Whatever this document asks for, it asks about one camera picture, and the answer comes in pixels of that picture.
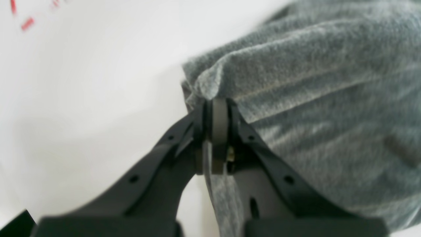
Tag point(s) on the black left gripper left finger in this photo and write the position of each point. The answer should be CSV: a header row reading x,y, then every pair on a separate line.
x,y
145,200

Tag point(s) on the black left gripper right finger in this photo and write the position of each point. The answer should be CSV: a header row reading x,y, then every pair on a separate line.
x,y
276,200

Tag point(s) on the grey t-shirt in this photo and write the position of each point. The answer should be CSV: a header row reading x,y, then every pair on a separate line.
x,y
333,88

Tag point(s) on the red tape rectangle marking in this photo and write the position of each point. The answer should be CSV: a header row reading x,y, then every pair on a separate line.
x,y
28,13

